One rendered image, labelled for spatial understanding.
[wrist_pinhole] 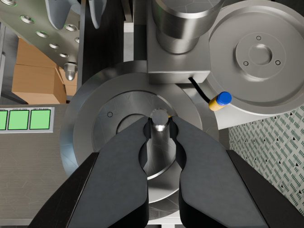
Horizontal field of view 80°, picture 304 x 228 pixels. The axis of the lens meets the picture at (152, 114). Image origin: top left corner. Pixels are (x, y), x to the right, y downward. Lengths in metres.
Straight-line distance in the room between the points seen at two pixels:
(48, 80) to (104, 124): 2.08
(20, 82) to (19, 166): 1.71
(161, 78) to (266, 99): 0.11
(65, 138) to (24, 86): 2.07
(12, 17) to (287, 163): 0.49
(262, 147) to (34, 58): 2.23
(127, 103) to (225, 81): 0.10
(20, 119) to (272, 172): 0.59
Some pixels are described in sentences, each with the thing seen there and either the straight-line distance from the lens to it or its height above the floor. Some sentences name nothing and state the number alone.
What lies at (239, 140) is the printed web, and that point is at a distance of 0.39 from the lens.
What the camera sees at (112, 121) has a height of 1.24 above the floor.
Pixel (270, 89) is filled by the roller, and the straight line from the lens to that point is 0.21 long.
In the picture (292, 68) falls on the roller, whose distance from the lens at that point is 0.23.
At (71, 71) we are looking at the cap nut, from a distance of 0.57.
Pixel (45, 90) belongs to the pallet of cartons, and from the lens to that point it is 2.20.
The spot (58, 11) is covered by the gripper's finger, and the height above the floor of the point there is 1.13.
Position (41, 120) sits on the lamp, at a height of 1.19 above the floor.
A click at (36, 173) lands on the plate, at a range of 0.59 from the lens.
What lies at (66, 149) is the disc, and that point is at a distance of 0.19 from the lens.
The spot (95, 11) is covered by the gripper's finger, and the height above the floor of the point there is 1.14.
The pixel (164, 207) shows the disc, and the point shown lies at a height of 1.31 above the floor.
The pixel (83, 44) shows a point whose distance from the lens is 0.22.
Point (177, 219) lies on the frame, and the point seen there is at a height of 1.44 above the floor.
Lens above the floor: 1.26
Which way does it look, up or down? 10 degrees down
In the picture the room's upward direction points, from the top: 179 degrees clockwise
